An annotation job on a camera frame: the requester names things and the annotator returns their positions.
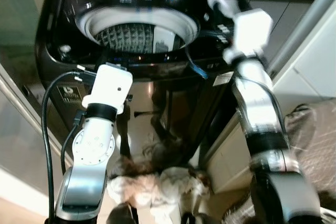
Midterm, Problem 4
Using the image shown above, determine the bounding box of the dark top-load washing machine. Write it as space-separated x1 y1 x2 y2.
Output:
35 0 248 164

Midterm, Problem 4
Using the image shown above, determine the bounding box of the grey drawer cabinet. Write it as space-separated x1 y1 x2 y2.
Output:
247 0 292 63

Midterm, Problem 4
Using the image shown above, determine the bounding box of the white cabinet panel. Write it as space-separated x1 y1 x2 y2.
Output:
202 0 336 194

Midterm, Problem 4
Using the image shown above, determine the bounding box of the steel washer drum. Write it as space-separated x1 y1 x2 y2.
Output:
76 5 201 57

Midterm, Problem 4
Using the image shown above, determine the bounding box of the brown floor mat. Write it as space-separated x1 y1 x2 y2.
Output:
283 103 336 196

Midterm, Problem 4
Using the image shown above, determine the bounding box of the brown fuzzy garment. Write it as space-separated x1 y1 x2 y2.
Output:
111 139 185 176

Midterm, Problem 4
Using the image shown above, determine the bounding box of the round silver washer cap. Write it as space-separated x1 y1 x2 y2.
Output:
58 45 73 60

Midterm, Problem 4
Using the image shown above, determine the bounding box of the white pinkish garment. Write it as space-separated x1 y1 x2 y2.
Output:
107 166 211 210

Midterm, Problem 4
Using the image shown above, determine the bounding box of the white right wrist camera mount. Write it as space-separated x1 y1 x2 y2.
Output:
223 8 274 63

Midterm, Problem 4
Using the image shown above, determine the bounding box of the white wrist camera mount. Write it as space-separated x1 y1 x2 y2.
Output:
223 8 274 63
81 63 133 115

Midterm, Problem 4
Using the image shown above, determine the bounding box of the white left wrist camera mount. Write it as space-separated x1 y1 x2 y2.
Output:
81 63 133 115

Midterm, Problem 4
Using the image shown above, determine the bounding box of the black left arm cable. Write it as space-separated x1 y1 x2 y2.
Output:
41 70 96 222

